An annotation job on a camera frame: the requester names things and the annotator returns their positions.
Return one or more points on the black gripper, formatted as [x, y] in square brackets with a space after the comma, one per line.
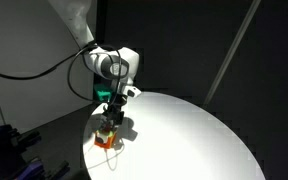
[113, 116]

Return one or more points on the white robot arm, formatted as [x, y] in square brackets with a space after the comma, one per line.
[120, 66]

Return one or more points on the round white table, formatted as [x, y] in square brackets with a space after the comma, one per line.
[166, 138]

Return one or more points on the black perforated cart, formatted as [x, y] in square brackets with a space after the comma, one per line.
[14, 167]

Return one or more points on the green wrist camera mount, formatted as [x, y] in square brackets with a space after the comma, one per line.
[103, 92]

